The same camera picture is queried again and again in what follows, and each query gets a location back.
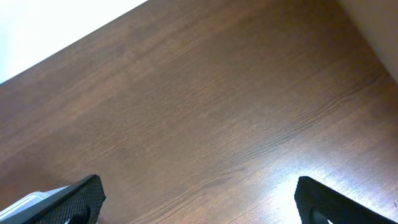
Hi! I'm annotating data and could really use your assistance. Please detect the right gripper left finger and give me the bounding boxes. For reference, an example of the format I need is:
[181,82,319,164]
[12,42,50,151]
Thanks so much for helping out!
[1,174,106,224]

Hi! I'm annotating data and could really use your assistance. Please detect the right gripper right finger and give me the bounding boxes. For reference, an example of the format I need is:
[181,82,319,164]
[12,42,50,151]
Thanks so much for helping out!
[294,176,395,224]

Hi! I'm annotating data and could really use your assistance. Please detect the clear plastic container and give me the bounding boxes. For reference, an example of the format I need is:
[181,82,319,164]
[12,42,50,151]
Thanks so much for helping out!
[0,186,68,221]

